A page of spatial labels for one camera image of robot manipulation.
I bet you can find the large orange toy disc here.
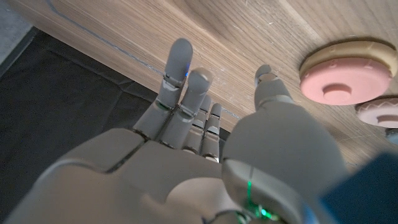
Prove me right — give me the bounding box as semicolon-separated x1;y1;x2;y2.
298;40;398;78

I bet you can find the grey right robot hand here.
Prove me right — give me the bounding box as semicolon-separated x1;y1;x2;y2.
6;37;346;224

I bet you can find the blue right wrist clip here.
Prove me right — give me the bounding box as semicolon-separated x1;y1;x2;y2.
320;152;398;224

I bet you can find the black fabric backdrop curtain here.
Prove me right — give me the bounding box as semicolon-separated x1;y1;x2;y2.
0;26;231;215

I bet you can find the coral red toy disc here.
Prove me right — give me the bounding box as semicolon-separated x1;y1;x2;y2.
300;57;393;106

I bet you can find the dusty pink toy disc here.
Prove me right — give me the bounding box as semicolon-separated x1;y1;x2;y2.
355;97;398;129

